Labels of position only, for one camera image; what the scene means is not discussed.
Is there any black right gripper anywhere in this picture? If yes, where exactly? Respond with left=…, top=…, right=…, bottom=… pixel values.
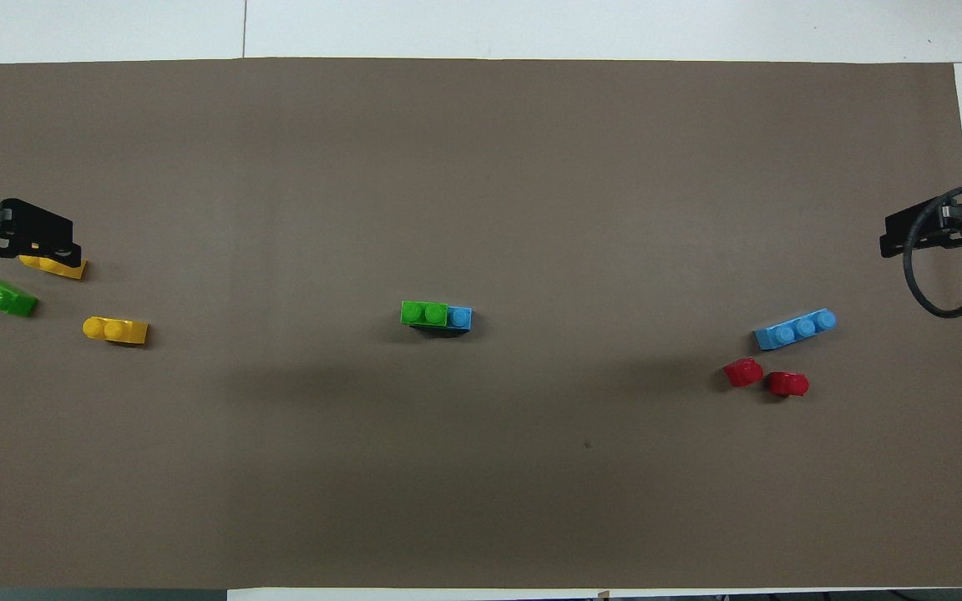
left=879, top=189, right=962, bottom=260

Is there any green two-stud toy block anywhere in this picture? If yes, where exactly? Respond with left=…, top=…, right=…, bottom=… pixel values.
left=0, top=278, right=39, bottom=319
left=400, top=300, right=450, bottom=329

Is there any blue three-stud toy block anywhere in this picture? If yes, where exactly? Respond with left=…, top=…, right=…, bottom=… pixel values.
left=410, top=306, right=474, bottom=336
left=752, top=308, right=838, bottom=352

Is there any yellow two-stud toy block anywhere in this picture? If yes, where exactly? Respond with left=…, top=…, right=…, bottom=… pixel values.
left=18, top=254, right=89, bottom=281
left=82, top=316, right=150, bottom=346

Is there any brown paper table mat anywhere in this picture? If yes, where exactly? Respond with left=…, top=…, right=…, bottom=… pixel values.
left=0, top=57, right=962, bottom=590

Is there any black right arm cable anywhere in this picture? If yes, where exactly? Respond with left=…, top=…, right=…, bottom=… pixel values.
left=902, top=182, right=962, bottom=320

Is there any red single-stud toy block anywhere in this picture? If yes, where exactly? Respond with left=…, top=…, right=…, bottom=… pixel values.
left=766, top=371, right=811, bottom=399
left=722, top=356, right=765, bottom=389

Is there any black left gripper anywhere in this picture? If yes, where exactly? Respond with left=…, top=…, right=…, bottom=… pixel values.
left=0, top=199, right=83, bottom=281

